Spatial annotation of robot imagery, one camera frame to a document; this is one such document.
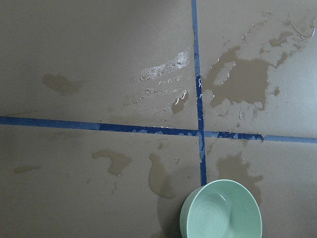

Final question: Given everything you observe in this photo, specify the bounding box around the green ceramic bowl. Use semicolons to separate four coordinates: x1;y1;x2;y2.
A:
179;179;263;238

